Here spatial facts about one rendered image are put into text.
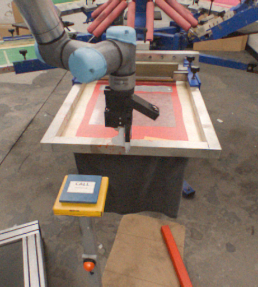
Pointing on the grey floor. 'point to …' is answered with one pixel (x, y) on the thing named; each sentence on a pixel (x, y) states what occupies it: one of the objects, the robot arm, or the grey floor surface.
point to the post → (86, 226)
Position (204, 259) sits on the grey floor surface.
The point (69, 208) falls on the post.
